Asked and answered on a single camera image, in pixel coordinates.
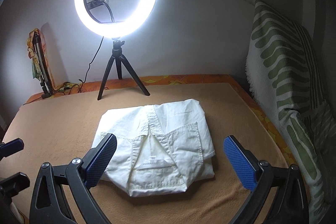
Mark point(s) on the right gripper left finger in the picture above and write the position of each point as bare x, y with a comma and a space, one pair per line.
49, 203

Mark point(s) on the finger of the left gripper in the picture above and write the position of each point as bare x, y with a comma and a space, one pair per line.
11, 187
10, 148

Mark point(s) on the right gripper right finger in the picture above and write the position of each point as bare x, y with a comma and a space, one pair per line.
289, 204

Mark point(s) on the white shirt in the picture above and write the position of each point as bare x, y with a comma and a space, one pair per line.
161, 149

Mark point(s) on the colourful scarf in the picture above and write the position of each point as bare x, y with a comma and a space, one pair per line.
36, 69

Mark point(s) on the green patterned white pillow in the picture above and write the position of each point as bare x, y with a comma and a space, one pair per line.
285, 81

